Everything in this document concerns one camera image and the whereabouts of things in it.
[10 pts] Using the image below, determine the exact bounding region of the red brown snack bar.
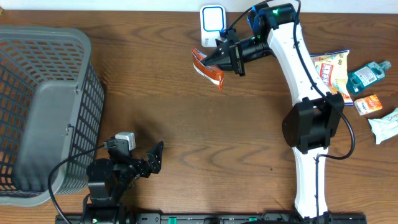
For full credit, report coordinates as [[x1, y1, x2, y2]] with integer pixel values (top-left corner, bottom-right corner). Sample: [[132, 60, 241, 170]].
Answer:
[[192, 47, 224, 91]]

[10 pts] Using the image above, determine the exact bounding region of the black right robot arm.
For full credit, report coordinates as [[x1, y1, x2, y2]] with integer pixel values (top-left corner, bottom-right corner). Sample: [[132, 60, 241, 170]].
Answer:
[[192, 1, 344, 223]]

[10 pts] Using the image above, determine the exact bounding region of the yellow wet wipes bag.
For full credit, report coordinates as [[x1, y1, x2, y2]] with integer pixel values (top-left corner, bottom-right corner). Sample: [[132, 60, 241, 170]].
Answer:
[[311, 49, 354, 106]]

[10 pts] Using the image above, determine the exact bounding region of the grey plastic basket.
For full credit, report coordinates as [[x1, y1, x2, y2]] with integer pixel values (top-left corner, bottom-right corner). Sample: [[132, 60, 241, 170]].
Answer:
[[1, 25, 104, 207]]

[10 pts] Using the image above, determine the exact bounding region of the blue mouthwash bottle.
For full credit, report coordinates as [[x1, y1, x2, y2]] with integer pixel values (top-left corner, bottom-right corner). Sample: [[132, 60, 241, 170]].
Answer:
[[346, 60, 392, 95]]

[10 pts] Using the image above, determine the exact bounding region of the orange small box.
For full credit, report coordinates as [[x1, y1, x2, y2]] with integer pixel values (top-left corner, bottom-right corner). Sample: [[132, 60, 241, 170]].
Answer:
[[354, 95, 383, 116]]

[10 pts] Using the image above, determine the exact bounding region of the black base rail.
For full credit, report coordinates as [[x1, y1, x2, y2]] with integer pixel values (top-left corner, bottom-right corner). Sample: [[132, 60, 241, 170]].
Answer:
[[55, 212, 368, 224]]

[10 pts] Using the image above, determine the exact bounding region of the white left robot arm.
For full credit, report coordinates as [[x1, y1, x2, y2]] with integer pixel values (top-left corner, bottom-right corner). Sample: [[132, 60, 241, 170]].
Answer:
[[81, 138, 164, 224]]

